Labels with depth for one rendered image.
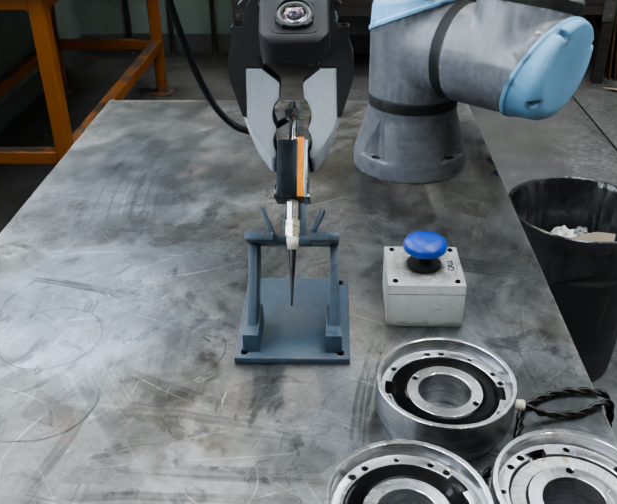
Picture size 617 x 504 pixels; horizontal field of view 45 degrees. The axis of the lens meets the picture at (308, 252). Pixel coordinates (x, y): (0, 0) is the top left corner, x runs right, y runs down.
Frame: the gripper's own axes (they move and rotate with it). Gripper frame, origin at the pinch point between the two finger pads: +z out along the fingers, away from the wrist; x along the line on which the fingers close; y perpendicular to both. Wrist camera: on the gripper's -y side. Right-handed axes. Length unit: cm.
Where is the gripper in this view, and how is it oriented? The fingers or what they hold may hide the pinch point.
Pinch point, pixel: (293, 159)
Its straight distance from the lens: 61.3
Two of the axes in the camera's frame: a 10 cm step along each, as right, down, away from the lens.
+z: 0.1, 8.6, 5.1
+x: -10.0, -0.1, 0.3
